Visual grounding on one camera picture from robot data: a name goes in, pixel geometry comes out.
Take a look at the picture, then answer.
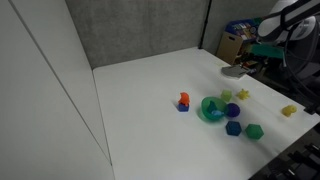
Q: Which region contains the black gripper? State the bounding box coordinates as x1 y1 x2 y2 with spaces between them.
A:
241 46 257 68

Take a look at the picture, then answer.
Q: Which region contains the yellow spiky star toy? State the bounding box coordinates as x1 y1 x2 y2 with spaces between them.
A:
236 88 251 101

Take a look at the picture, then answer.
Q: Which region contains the teal toy piece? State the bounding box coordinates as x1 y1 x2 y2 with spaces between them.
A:
206 100 219 115

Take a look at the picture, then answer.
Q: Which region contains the light blue toy piece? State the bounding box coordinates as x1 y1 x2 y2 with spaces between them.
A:
211 109 225 118

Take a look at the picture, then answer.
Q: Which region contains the yellow duck toy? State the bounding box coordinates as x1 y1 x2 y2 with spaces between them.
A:
281 104 298 118

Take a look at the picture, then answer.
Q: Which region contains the green plastic bowl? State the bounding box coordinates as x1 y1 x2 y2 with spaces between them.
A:
200 96 229 123

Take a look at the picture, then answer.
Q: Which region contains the orange toy figure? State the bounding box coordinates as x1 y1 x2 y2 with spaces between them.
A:
177 91 191 107

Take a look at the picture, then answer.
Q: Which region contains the gray folded cloth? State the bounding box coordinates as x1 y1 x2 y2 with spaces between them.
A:
221 64 250 81

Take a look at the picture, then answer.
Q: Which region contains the brown cardboard box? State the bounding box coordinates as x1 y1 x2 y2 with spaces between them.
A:
216 31 244 66

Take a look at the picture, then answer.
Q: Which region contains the cardboard box with snacks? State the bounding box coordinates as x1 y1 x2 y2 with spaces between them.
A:
225 18 268 71

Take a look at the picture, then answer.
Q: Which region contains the lime green cube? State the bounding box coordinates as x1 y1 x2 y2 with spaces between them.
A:
220 89 233 102

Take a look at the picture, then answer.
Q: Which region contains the black vertical pole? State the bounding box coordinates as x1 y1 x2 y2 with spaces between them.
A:
198 0 213 50

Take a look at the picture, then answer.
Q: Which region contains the purple ball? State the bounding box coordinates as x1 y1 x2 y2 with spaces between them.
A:
225 102 241 119

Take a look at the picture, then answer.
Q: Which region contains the dark blue hexagonal block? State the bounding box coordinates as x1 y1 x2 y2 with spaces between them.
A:
225 120 243 137

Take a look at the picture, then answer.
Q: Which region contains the green block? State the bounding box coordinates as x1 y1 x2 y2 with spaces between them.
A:
245 123 265 140

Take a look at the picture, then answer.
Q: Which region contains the black table edge clamp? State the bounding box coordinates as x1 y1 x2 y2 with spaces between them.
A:
303 100 320 116

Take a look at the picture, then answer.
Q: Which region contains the small blue cube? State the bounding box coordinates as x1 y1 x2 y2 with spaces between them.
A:
177 103 190 113

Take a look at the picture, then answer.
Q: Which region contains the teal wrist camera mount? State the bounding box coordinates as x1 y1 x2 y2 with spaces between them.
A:
249 43 285 60

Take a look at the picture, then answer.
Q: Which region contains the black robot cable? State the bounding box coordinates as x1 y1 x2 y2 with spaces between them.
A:
281 19 320 101

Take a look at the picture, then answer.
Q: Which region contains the black equipment frame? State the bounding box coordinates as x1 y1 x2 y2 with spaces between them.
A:
249 128 320 180

